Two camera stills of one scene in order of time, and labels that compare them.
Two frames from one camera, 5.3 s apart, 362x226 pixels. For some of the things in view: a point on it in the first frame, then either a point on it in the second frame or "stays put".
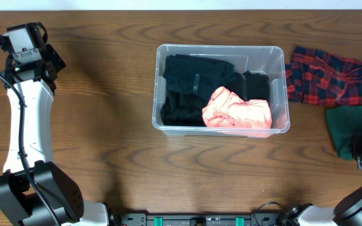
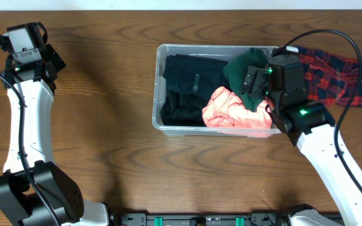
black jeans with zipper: [180, 108] stays put
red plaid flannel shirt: [318, 76] stays put
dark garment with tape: [198, 76] stays put
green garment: [344, 121] -> [234, 70]
